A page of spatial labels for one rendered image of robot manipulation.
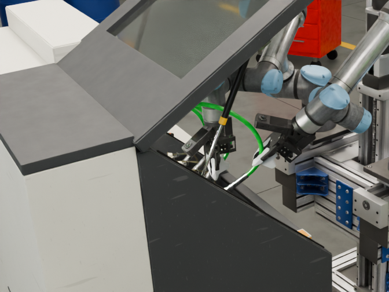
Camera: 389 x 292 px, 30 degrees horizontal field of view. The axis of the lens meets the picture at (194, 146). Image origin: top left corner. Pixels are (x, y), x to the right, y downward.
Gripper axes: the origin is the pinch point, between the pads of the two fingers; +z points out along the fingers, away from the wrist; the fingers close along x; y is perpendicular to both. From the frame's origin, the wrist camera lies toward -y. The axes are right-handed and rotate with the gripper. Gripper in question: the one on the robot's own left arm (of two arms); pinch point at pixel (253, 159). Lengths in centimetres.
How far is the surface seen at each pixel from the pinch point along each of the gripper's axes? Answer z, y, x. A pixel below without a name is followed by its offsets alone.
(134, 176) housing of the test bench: -2, -36, -40
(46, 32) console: 32, -70, 38
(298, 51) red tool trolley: 144, 132, 393
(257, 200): 23.9, 19.9, 15.3
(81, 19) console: 29, -62, 52
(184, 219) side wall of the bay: 3.8, -17.0, -36.6
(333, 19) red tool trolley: 109, 141, 413
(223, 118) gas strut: -19.1, -24.3, -21.0
